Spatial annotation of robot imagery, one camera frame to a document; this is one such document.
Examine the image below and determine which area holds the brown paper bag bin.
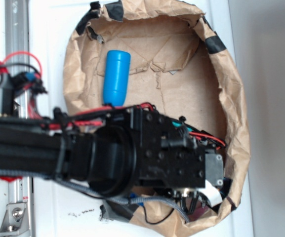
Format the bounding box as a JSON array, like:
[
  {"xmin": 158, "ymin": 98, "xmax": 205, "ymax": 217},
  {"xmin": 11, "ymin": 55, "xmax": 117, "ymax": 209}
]
[{"xmin": 63, "ymin": 0, "xmax": 250, "ymax": 237}]

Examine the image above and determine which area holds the metal corner bracket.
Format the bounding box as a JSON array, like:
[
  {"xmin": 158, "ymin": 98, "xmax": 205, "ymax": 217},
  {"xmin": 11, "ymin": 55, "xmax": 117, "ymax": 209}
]
[{"xmin": 0, "ymin": 202, "xmax": 31, "ymax": 237}]

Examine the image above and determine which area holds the blue plastic bottle toy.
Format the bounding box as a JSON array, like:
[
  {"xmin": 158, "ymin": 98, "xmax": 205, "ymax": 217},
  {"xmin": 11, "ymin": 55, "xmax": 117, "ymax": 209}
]
[{"xmin": 103, "ymin": 50, "xmax": 131, "ymax": 106}]

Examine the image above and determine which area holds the red wire bundle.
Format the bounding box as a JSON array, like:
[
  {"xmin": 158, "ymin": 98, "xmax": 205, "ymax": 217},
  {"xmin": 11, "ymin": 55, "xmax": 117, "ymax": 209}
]
[{"xmin": 0, "ymin": 51, "xmax": 46, "ymax": 99}]

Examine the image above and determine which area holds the aluminium frame rail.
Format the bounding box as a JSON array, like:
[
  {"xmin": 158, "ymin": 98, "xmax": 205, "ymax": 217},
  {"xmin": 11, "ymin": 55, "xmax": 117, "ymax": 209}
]
[{"xmin": 5, "ymin": 0, "xmax": 36, "ymax": 237}]

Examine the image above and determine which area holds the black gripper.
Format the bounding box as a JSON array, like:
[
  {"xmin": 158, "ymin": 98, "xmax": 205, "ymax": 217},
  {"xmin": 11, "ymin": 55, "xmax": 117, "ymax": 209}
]
[{"xmin": 132, "ymin": 110, "xmax": 225, "ymax": 197}]

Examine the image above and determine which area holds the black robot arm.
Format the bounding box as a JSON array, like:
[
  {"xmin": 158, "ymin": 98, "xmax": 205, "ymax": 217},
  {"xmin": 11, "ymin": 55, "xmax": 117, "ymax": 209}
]
[{"xmin": 0, "ymin": 106, "xmax": 225, "ymax": 198}]

